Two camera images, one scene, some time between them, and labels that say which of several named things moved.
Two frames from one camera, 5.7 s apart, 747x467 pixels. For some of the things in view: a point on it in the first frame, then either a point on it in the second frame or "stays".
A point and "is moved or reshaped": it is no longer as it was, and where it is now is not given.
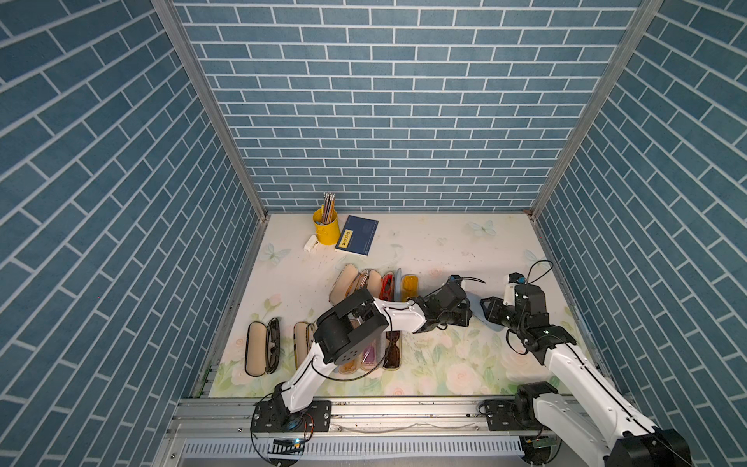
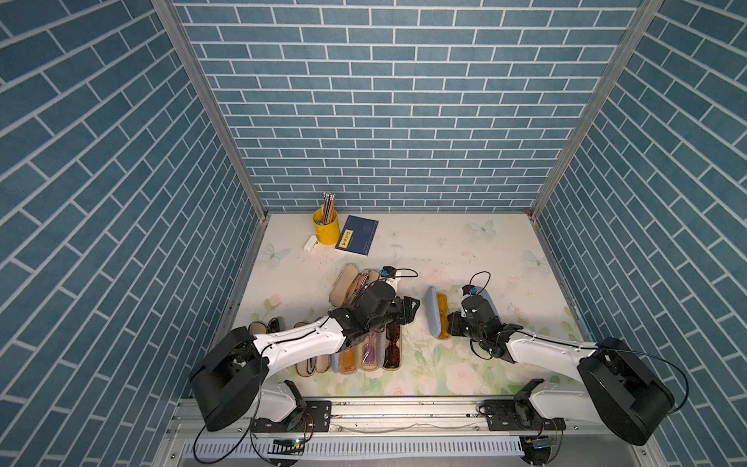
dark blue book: [357, 235] stays
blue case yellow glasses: [406, 286] is moved or reshaped
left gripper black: [463, 312] -> [403, 309]
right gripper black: [491, 310] -> [453, 318]
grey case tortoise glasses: [392, 349] stays
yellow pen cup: [327, 227] stays
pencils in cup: [328, 206] stays
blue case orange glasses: [349, 368] stays
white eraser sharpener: [311, 243] stays
